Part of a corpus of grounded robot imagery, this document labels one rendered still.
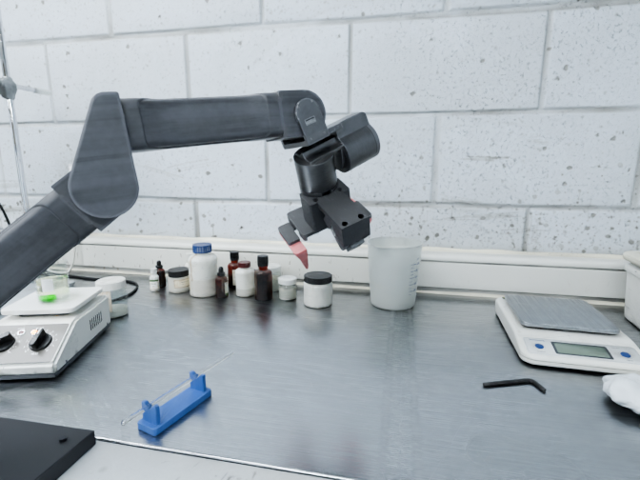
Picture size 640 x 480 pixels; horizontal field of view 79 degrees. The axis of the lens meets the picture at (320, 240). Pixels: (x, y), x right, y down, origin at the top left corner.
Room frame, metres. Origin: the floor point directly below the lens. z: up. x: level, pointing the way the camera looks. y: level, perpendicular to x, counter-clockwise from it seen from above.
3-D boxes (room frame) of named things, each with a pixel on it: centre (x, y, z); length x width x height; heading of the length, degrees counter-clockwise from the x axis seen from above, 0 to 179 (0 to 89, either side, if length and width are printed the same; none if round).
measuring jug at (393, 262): (0.90, -0.18, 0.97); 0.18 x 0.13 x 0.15; 144
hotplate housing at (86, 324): (0.65, 0.48, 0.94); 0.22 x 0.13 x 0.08; 5
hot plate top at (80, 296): (0.68, 0.48, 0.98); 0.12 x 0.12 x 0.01; 5
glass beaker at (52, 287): (0.66, 0.48, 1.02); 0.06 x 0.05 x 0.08; 46
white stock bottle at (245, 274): (0.95, 0.19, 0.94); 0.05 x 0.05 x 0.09
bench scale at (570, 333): (0.69, -0.46, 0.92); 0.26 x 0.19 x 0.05; 166
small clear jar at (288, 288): (0.92, 0.08, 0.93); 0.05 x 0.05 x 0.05
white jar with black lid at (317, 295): (0.88, 0.00, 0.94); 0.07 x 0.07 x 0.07
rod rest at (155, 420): (0.47, 0.19, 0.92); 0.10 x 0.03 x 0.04; 153
